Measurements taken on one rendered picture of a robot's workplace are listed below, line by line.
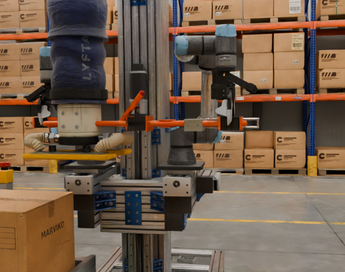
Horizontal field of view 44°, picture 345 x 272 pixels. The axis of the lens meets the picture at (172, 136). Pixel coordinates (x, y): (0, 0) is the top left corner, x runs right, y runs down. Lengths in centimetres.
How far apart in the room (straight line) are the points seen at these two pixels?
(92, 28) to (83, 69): 16
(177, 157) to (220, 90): 70
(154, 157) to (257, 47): 668
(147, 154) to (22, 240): 90
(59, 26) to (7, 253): 87
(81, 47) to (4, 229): 74
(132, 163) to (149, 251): 49
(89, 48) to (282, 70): 740
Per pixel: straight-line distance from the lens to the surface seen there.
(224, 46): 158
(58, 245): 196
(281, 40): 894
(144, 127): 161
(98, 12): 171
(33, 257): 179
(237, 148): 878
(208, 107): 215
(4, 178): 252
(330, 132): 1031
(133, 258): 249
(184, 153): 219
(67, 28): 168
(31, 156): 170
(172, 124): 160
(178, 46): 167
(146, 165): 233
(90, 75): 167
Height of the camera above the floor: 132
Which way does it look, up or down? 3 degrees down
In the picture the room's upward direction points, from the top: 1 degrees counter-clockwise
